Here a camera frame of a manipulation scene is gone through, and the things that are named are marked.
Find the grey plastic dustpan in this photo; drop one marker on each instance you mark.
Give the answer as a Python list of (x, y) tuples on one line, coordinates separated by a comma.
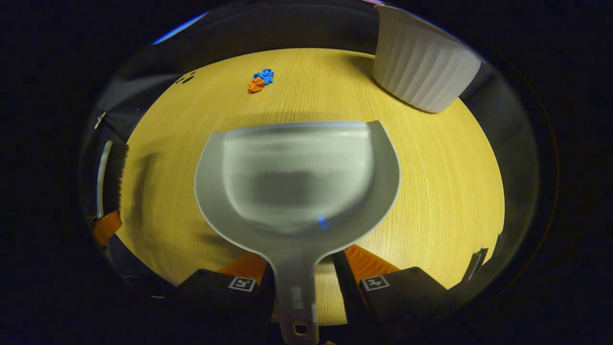
[(297, 182)]

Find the small white broom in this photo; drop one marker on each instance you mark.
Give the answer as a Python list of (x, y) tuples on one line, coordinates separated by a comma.
[(117, 177)]

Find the grey metal desk bracket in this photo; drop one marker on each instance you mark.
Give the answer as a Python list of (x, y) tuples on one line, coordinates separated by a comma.
[(475, 264)]

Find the small metal cloth clip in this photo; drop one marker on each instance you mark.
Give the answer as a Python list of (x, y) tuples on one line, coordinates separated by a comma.
[(99, 120)]

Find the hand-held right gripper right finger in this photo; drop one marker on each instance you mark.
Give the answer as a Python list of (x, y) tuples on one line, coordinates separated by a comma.
[(347, 287)]

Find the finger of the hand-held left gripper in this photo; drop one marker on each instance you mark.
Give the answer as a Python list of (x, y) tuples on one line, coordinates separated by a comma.
[(106, 227)]

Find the white ribbed garbage bin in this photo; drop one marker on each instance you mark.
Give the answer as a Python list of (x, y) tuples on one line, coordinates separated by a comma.
[(421, 62)]

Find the orange paper scrap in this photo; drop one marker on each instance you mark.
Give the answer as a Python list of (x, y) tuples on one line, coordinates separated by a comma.
[(255, 85)]

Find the blue paper scrap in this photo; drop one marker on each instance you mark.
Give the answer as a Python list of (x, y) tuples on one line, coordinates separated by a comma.
[(265, 75)]

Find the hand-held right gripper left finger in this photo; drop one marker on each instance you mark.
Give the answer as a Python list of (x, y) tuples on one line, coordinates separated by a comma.
[(215, 292)]

